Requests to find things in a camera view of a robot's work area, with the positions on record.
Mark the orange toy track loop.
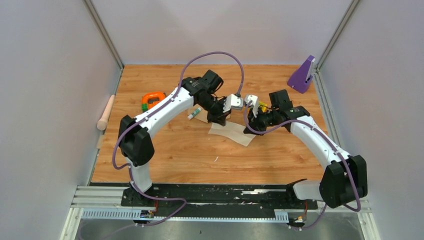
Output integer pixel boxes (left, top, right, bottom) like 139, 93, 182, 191
141, 91, 166, 110

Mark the letter paper sheet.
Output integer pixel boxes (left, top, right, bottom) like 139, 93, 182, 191
208, 121, 256, 147

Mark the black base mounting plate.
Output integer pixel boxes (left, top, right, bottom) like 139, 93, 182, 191
120, 183, 318, 218

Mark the wooden rolling pin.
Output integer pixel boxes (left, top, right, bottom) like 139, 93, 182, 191
96, 95, 116, 131

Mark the white green glue stick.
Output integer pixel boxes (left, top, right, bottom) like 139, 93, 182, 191
187, 107, 202, 120

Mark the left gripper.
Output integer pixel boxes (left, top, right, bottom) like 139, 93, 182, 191
198, 95, 232, 128

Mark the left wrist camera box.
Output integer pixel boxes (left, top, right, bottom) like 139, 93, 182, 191
223, 94, 244, 113

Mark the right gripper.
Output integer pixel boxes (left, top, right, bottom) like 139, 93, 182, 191
243, 106, 279, 138

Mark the yellow toy window brick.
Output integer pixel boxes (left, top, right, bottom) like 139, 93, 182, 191
258, 101, 268, 113

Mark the slotted cable duct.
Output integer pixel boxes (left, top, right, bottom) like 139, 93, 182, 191
81, 208, 289, 223

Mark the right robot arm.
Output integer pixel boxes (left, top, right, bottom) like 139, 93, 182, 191
244, 90, 368, 212

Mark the purple plastic stand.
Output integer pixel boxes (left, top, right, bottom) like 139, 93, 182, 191
287, 55, 316, 94

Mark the green toy brick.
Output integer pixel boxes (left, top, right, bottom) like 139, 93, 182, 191
141, 104, 149, 112

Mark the brown paper envelope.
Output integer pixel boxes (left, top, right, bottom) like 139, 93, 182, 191
187, 104, 210, 124

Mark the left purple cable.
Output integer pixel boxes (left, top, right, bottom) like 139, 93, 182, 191
111, 51, 245, 228

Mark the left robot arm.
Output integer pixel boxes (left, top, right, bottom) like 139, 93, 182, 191
118, 70, 230, 207

